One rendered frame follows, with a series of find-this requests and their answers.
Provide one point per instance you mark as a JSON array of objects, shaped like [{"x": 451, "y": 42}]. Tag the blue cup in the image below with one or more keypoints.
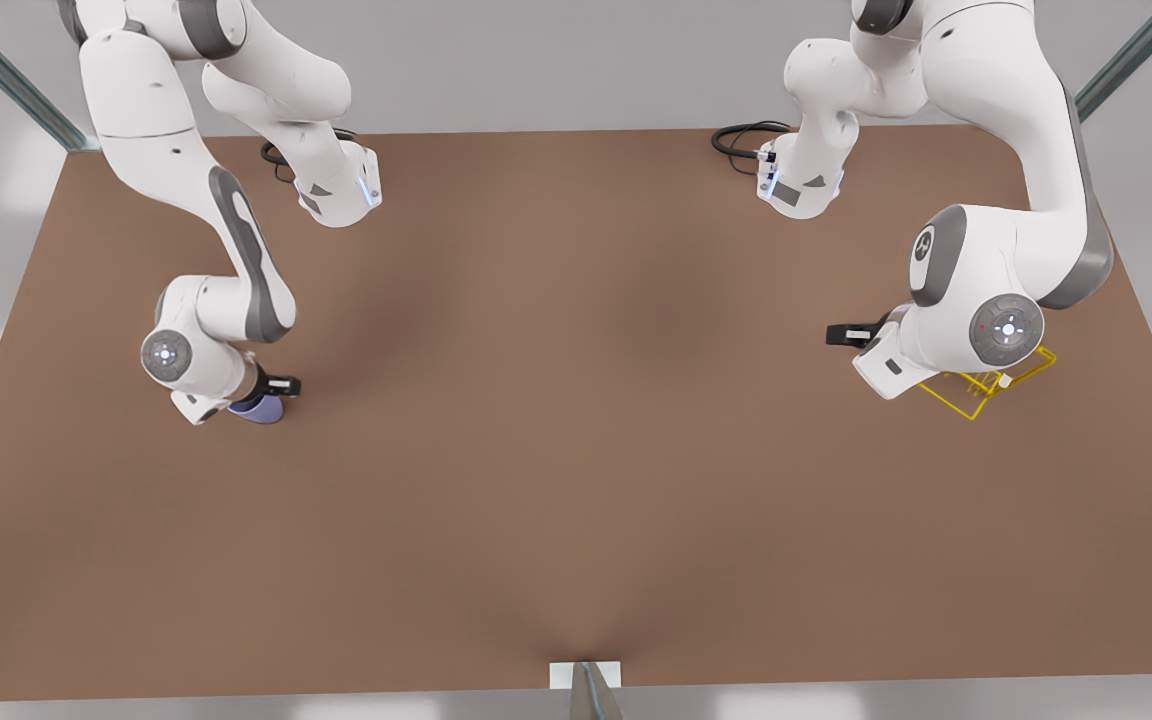
[{"x": 258, "y": 407}]

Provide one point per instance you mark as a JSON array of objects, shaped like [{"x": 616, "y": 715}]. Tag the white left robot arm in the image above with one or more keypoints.
[{"x": 1036, "y": 150}]

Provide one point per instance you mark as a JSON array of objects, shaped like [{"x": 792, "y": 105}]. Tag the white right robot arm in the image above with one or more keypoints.
[{"x": 151, "y": 130}]

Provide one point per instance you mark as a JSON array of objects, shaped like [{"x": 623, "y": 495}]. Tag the silver frame post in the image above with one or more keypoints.
[
  {"x": 11, "y": 80},
  {"x": 1131, "y": 50},
  {"x": 591, "y": 692}
]

